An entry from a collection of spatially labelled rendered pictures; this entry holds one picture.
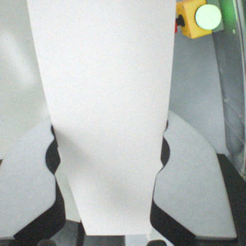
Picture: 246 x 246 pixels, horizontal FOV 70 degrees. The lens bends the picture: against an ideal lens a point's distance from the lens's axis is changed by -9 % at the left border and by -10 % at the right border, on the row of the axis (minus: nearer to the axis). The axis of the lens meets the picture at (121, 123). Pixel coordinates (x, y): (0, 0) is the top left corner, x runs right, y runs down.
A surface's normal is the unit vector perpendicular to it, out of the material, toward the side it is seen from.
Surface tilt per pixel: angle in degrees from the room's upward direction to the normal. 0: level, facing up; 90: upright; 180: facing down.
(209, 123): 0
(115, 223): 0
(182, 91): 0
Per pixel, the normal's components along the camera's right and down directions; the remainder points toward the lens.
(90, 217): 0.01, 0.54
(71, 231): 0.42, -0.84
